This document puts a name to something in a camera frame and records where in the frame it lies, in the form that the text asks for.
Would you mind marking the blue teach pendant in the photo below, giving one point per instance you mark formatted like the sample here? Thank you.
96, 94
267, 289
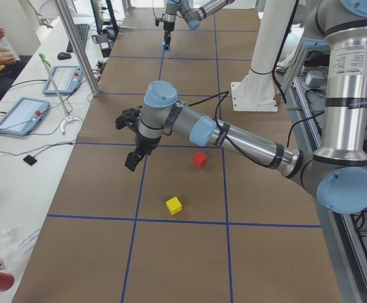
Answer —
66, 78
23, 117

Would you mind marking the black computer mouse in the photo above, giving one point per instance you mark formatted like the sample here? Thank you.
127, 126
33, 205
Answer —
63, 56

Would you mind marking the small black square pad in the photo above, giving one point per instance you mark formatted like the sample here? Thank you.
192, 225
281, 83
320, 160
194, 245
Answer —
30, 160

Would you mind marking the yellow cube block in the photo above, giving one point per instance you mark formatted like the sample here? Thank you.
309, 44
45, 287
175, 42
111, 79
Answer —
174, 205

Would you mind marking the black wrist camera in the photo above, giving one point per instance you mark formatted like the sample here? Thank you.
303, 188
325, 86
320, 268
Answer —
128, 118

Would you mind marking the aluminium frame post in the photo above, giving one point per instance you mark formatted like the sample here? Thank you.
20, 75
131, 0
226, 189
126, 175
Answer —
77, 45

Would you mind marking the near blue teach pendant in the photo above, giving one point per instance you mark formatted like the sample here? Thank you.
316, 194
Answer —
23, 117

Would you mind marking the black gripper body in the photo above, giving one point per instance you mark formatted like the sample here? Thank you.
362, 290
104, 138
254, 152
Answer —
168, 29
145, 144

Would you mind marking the black keyboard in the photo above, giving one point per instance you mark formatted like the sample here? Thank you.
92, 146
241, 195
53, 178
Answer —
83, 30

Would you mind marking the blue cube block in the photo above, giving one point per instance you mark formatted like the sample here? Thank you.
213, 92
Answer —
166, 47

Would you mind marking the far blue teach pendant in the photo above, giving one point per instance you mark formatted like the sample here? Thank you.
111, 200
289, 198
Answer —
66, 78

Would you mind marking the white camera stand pillar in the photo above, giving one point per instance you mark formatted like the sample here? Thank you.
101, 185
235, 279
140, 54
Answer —
256, 92

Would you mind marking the red cube block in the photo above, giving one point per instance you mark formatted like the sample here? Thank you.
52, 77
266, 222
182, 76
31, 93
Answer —
199, 159

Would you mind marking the metal reacher grabber stick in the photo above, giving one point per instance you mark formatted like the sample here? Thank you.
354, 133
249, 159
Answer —
51, 89

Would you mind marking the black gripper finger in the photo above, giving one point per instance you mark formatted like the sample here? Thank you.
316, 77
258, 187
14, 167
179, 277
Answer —
132, 160
167, 38

